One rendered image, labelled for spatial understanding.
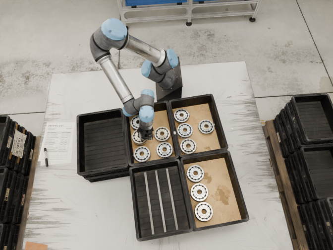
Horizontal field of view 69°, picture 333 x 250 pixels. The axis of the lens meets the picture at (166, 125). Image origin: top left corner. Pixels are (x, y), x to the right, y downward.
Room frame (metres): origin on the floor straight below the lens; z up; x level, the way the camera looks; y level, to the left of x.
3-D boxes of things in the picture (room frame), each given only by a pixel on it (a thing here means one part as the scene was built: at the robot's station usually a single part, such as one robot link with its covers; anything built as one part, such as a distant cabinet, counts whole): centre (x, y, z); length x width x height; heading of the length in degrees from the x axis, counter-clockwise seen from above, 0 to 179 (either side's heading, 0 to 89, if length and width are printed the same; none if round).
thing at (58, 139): (0.66, 0.79, 0.70); 0.33 x 0.23 x 0.01; 1
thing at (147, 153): (0.49, 0.16, 0.86); 0.10 x 0.10 x 0.01
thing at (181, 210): (0.21, 0.06, 0.87); 0.40 x 0.30 x 0.11; 7
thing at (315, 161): (0.40, -1.19, 0.31); 0.40 x 0.30 x 0.34; 1
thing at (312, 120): (0.80, -1.18, 0.37); 0.40 x 0.30 x 0.45; 1
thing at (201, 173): (0.34, -0.16, 0.86); 0.10 x 0.10 x 0.01
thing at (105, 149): (0.57, 0.40, 0.87); 0.40 x 0.30 x 0.11; 7
